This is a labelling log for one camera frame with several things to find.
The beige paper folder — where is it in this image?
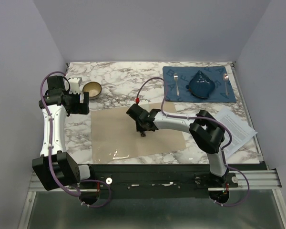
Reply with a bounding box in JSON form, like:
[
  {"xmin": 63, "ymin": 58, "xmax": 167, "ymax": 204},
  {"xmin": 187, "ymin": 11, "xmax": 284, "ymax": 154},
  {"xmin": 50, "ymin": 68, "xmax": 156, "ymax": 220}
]
[{"xmin": 91, "ymin": 107, "xmax": 186, "ymax": 164}]

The printed white paper sheet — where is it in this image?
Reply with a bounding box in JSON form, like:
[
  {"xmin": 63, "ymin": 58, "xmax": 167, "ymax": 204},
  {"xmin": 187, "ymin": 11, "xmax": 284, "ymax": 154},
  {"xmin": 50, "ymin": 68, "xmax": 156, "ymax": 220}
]
[{"xmin": 215, "ymin": 106, "xmax": 257, "ymax": 159}]

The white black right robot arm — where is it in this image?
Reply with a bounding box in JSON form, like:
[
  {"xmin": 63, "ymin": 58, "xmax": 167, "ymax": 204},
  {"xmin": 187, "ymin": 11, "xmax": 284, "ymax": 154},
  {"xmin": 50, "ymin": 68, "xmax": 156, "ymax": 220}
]
[{"xmin": 126, "ymin": 104, "xmax": 232, "ymax": 187}]

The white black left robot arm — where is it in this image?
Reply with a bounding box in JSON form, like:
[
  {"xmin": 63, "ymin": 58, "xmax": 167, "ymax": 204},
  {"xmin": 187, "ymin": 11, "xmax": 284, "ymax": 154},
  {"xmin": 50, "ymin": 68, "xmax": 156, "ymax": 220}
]
[{"xmin": 32, "ymin": 71, "xmax": 96, "ymax": 194}]

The beige ceramic bowl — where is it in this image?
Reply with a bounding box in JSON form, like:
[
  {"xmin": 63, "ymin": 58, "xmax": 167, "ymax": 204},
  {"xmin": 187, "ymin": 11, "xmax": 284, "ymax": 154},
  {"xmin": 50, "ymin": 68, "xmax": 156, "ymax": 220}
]
[{"xmin": 82, "ymin": 82, "xmax": 102, "ymax": 100}]

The silver fork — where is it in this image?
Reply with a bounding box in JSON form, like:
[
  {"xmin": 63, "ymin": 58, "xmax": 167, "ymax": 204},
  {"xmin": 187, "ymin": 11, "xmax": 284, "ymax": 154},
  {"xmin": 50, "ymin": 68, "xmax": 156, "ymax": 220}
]
[{"xmin": 174, "ymin": 73, "xmax": 179, "ymax": 96}]

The dark blue ceramic dish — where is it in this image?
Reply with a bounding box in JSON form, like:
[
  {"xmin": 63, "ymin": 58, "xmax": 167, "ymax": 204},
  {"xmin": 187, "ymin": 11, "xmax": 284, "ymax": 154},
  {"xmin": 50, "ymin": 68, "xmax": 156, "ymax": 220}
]
[{"xmin": 186, "ymin": 71, "xmax": 215, "ymax": 99}]

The blue cloth placemat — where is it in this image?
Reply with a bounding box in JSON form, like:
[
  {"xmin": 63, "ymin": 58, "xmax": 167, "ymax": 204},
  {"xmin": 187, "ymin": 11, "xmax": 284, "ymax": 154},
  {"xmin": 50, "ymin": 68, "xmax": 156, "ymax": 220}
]
[{"xmin": 163, "ymin": 66, "xmax": 236, "ymax": 103}]

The silver spoon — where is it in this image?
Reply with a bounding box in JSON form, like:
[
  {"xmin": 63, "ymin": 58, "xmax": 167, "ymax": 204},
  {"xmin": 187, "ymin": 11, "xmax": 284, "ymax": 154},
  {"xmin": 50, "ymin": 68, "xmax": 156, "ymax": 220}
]
[{"xmin": 223, "ymin": 73, "xmax": 229, "ymax": 96}]

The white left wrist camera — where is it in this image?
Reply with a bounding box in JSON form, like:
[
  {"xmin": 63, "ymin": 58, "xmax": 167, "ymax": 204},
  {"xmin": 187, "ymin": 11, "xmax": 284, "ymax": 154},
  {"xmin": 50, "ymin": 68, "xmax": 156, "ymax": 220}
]
[{"xmin": 68, "ymin": 76, "xmax": 82, "ymax": 94}]

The black mounting base rail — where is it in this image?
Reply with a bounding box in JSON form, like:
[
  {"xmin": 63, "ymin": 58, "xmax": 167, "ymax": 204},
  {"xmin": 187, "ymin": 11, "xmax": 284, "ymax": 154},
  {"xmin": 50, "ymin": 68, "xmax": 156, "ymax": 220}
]
[{"xmin": 89, "ymin": 164, "xmax": 237, "ymax": 199}]

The aluminium frame rail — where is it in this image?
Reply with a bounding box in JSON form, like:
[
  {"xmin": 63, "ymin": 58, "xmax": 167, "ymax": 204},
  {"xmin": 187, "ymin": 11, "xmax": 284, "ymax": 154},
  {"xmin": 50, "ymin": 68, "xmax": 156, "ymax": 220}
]
[{"xmin": 29, "ymin": 170, "xmax": 282, "ymax": 192}]

